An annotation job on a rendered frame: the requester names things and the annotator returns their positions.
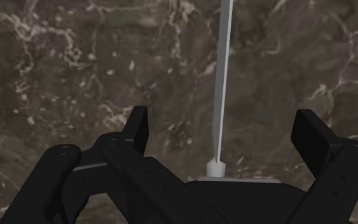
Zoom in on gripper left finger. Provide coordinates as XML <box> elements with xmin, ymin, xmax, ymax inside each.
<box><xmin>0</xmin><ymin>105</ymin><xmax>230</xmax><ymax>224</ymax></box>

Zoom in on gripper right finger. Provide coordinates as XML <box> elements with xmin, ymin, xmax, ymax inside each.
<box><xmin>285</xmin><ymin>108</ymin><xmax>358</xmax><ymax>224</ymax></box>

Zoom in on grey long-handled kitchen tool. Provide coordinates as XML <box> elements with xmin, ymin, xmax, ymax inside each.
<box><xmin>196</xmin><ymin>0</ymin><xmax>281</xmax><ymax>184</ymax></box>

